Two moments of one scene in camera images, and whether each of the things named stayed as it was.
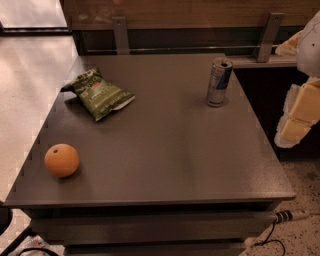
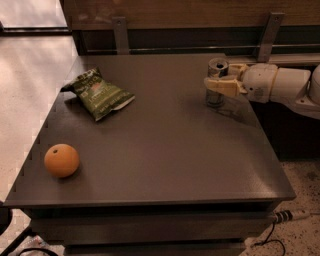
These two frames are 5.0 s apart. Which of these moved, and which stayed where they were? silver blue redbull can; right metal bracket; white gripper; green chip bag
Moved: white gripper
Stayed: green chip bag; right metal bracket; silver blue redbull can
